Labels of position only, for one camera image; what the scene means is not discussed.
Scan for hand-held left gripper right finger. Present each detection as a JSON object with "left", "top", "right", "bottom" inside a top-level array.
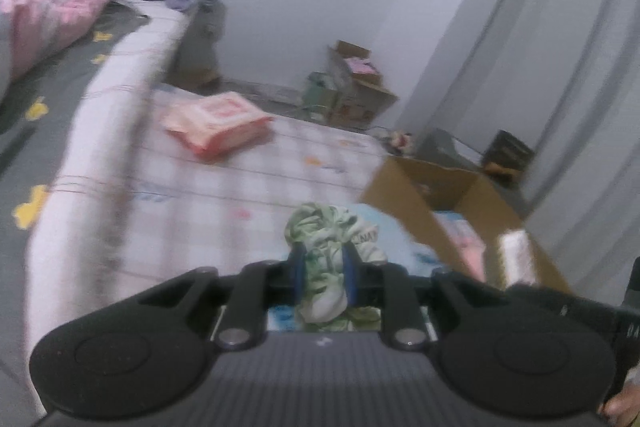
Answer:
[{"left": 344, "top": 243, "right": 507, "bottom": 352}]

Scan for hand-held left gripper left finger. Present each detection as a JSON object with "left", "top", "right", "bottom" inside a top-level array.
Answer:
[{"left": 134, "top": 243, "right": 306, "bottom": 352}]

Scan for green white cloth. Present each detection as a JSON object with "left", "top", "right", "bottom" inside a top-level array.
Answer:
[{"left": 284, "top": 202, "right": 388, "bottom": 333}]

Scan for light blue plastic package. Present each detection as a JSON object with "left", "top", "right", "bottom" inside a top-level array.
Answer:
[{"left": 267, "top": 202, "right": 441, "bottom": 333}]

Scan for brown cardboard box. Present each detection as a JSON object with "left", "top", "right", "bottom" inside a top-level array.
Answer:
[{"left": 360, "top": 156, "right": 573, "bottom": 295}]

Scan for person's right hand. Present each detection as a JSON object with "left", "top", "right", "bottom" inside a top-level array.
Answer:
[{"left": 602, "top": 384, "right": 640, "bottom": 427}]

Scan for small toy figure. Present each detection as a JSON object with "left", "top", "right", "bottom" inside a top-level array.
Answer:
[{"left": 387, "top": 129, "right": 416, "bottom": 155}]

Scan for grey case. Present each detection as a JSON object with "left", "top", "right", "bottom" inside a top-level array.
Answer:
[{"left": 414, "top": 127, "right": 531, "bottom": 202}]

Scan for open cardboard box pink contents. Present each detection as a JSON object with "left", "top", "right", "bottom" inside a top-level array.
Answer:
[{"left": 327, "top": 39, "right": 398, "bottom": 128}]

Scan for pink tissue pack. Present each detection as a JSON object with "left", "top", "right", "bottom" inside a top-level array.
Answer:
[{"left": 160, "top": 91, "right": 275, "bottom": 158}]

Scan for pale green box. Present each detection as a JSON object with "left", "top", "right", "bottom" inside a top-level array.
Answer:
[{"left": 305, "top": 71, "right": 341, "bottom": 120}]

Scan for black orange box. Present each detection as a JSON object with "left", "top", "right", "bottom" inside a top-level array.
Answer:
[{"left": 482, "top": 129, "right": 535, "bottom": 180}]

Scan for grey mattress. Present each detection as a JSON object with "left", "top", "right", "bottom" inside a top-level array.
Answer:
[{"left": 165, "top": 2, "right": 228, "bottom": 90}]

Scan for grey curtain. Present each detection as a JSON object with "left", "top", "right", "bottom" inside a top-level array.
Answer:
[{"left": 400, "top": 0, "right": 640, "bottom": 303}]

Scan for grey bed sheet yellow prints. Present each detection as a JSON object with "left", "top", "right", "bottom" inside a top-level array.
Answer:
[{"left": 0, "top": 2, "right": 151, "bottom": 383}]

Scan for pink quilt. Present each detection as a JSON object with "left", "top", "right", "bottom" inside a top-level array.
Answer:
[{"left": 0, "top": 0, "right": 111, "bottom": 82}]

